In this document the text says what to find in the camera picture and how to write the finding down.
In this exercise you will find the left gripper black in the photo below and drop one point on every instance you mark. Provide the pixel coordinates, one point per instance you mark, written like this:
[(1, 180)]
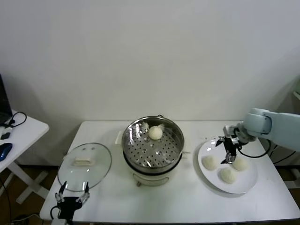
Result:
[(69, 206)]

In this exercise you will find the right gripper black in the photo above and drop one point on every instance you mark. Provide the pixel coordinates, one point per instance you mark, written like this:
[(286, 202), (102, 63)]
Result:
[(230, 146)]

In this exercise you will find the white steamed baozi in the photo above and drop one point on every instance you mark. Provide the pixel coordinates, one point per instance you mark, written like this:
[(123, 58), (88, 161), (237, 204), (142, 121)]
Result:
[(211, 162), (155, 133), (227, 175), (241, 164)]

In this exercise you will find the round glass pot lid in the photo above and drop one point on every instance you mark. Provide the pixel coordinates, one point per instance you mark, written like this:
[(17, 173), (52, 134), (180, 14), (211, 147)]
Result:
[(93, 168)]

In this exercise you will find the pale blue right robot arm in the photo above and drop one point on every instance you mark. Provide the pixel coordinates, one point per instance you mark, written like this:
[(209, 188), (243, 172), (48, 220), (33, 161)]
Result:
[(281, 124)]

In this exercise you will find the stainless steel steamer basket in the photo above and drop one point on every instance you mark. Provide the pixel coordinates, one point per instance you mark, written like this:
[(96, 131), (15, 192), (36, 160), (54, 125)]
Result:
[(136, 140)]

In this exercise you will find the white round plate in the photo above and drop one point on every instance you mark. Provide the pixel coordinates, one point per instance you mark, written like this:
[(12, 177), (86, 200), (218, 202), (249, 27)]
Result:
[(195, 164), (246, 180)]

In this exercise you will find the white side table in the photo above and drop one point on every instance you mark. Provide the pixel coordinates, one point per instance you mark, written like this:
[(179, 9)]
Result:
[(28, 131)]

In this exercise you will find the blue computer mouse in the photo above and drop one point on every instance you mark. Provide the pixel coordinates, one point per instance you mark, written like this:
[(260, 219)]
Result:
[(5, 151)]

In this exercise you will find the white shelf board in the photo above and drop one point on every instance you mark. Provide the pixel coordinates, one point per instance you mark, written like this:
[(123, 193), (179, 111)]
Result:
[(296, 95)]

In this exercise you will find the small black device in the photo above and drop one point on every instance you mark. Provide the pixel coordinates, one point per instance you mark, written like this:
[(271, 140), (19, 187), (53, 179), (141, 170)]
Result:
[(5, 136)]

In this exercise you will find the black laptop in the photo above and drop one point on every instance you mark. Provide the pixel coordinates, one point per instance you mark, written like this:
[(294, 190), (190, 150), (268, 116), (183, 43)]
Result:
[(4, 100)]

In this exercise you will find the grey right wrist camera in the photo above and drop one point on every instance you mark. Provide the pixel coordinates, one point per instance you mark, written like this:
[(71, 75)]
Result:
[(229, 130)]

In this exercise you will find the white furniture leg frame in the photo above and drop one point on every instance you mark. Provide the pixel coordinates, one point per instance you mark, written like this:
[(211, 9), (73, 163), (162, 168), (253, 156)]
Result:
[(295, 185)]

